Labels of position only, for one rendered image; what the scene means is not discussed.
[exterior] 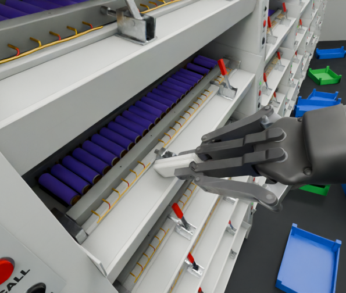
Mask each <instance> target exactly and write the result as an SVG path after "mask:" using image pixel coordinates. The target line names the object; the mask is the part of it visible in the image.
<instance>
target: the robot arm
mask: <svg viewBox="0 0 346 293"><path fill-rule="evenodd" d="M213 140H214V141H213ZM201 141H202V142H201V144H200V146H198V147H196V149H192V150H188V151H182V152H180V153H179V154H178V156H175V157H171V158H166V159H159V160H156V161H155V165H154V167H153V169H154V170H155V171H157V172H158V173H159V174H161V175H162V176H164V177H172V176H176V177H177V178H178V179H180V180H189V179H194V183H196V185H197V186H199V187H200V188H201V189H202V190H203V191H205V192H209V193H213V194H218V195H223V196H228V197H232V198H237V199H242V200H246V201H251V202H256V203H259V204H261V205H263V206H264V207H266V208H268V209H270V210H271V211H273V212H280V211H281V210H282V208H283V206H282V204H281V202H282V200H283V199H284V197H285V196H286V195H287V193H288V192H289V190H296V189H299V188H301V187H303V186H305V185H309V184H315V185H330V184H346V105H343V104H342V103H341V104H338V105H333V106H328V107H325V108H320V109H314V110H309V111H307V112H305V113H304V114H303V116H301V117H280V116H279V115H278V114H277V113H275V111H274V109H273V106H272V105H266V106H264V107H263V108H262V109H260V110H258V111H257V112H256V113H254V114H253V115H250V116H248V117H245V118H243V119H241V120H238V121H236V122H234V123H231V124H228V125H226V126H224V127H221V128H219V129H217V130H214V131H211V132H210V133H207V134H204V135H203V136H202V137H201ZM202 160H203V161H204V162H203V161H202ZM239 176H252V177H261V176H264V177H266V178H267V179H269V180H271V181H272V182H274V183H276V184H263V185H262V187H261V186H260V185H257V184H253V183H247V182H242V181H235V180H228V179H223V178H227V177H239Z"/></svg>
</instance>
